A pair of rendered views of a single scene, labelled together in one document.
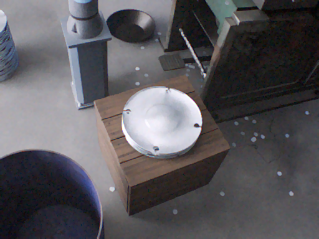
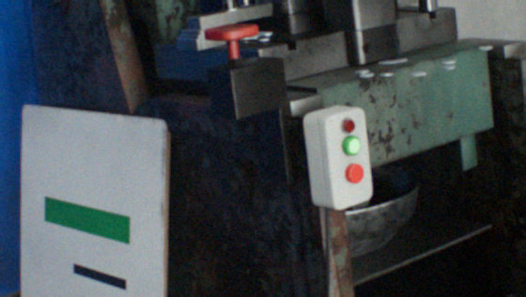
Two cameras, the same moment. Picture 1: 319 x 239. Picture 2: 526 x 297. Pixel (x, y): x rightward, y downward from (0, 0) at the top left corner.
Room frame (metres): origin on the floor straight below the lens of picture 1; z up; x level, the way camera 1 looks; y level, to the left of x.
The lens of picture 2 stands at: (1.78, 1.71, 0.96)
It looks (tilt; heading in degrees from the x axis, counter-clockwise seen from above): 13 degrees down; 261
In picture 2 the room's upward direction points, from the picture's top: 7 degrees counter-clockwise
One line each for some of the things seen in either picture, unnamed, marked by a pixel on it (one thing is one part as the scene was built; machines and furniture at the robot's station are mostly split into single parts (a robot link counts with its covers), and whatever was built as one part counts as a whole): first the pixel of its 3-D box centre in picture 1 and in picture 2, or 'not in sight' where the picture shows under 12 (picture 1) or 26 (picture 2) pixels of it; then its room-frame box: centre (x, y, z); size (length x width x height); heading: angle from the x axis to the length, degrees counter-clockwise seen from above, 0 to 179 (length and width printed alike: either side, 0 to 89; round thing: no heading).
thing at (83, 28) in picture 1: (84, 18); not in sight; (1.00, 0.38, 0.50); 0.15 x 0.15 x 0.10
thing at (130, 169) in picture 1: (156, 146); not in sight; (0.66, -0.01, 0.18); 0.40 x 0.38 x 0.35; 124
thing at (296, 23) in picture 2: not in sight; (304, 14); (1.35, -0.34, 0.72); 0.20 x 0.16 x 0.03; 28
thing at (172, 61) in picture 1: (212, 58); not in sight; (1.28, -0.21, 0.14); 0.59 x 0.10 x 0.05; 118
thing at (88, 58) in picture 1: (88, 63); not in sight; (1.00, 0.38, 0.23); 0.19 x 0.19 x 0.45; 30
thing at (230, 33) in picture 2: not in sight; (233, 53); (1.53, 0.02, 0.72); 0.07 x 0.06 x 0.08; 118
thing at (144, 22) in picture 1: (130, 28); not in sight; (1.51, 0.28, 0.04); 0.30 x 0.30 x 0.07
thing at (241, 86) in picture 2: not in sight; (253, 122); (1.52, 0.01, 0.62); 0.10 x 0.06 x 0.20; 28
